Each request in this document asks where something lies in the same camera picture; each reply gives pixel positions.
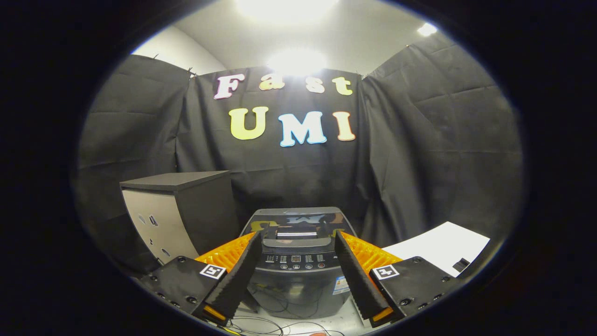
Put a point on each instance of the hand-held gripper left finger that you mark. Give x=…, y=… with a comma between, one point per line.
x=235, y=275

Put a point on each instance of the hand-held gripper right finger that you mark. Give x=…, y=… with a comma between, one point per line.
x=357, y=275

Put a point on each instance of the grey washing machine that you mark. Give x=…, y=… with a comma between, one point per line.
x=298, y=289

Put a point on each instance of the black and grey cabinet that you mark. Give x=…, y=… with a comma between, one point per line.
x=154, y=219

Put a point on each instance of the small black object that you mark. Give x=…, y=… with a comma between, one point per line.
x=461, y=264

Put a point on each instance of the black backdrop cloth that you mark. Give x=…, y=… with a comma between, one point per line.
x=419, y=154

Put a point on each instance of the ceiling light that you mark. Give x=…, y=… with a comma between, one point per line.
x=427, y=29

